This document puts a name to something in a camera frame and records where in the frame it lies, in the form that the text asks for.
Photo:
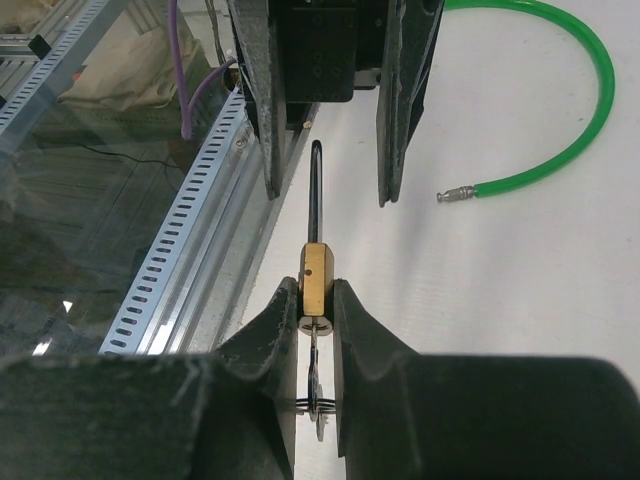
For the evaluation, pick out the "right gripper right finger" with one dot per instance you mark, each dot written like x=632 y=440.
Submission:
x=406 y=415

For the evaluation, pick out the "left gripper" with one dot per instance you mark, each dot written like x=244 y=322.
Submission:
x=302 y=52

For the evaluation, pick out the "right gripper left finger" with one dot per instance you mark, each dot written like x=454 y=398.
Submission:
x=226 y=414

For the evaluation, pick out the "small brass padlock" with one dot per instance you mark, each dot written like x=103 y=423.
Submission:
x=317 y=260

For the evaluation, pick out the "green cable lock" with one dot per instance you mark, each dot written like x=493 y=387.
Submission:
x=529 y=85

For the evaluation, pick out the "small padlock silver keys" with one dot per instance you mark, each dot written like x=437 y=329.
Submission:
x=314 y=404

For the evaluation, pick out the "white cloth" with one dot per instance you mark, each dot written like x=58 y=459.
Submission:
x=137 y=72

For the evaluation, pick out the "slotted cable duct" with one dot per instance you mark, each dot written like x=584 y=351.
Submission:
x=151 y=284

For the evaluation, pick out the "aluminium mounting rail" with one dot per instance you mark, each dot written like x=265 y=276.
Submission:
x=214 y=276

